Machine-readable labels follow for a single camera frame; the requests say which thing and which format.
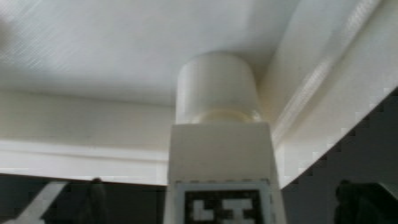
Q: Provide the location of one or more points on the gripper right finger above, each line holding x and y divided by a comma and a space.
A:
387, 193

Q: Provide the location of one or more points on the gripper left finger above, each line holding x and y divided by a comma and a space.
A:
31, 216

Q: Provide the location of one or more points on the white leg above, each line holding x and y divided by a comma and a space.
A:
223, 182

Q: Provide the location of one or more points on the white square tabletop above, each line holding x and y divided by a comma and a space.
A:
92, 56

